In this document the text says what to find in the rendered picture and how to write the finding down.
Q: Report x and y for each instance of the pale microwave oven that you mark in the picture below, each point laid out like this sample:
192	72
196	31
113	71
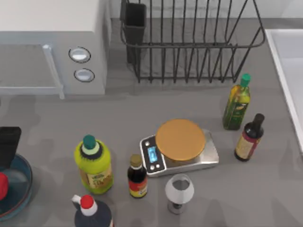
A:
28	21

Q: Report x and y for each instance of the dark bottle with red label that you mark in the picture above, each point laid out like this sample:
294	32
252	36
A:
248	142

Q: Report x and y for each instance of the silver kitchen scale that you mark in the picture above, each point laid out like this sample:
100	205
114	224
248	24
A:
203	156

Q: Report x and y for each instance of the small dark sauce bottle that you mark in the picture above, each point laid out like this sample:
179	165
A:
137	179

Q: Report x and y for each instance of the dark bottle with red cap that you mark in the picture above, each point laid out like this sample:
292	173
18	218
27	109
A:
92	215

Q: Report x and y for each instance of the large microwave knob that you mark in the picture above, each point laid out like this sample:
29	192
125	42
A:
79	54

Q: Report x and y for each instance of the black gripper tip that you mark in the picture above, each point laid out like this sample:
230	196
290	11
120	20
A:
9	144

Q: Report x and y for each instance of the yellow-green oil bottle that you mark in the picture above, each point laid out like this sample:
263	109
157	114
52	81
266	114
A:
94	168

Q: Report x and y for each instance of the green-capped olive oil bottle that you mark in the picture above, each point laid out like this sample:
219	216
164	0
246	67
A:
236	106

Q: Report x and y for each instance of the clear wine glass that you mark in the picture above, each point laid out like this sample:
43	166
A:
179	191

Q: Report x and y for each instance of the blue glass bowl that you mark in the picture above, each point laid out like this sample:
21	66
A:
21	189

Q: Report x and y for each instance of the black cutlery holder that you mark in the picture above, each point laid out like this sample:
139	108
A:
134	30

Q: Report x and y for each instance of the small microwave knob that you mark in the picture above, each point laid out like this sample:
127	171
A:
84	75

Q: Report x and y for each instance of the red round object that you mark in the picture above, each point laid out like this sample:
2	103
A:
2	185

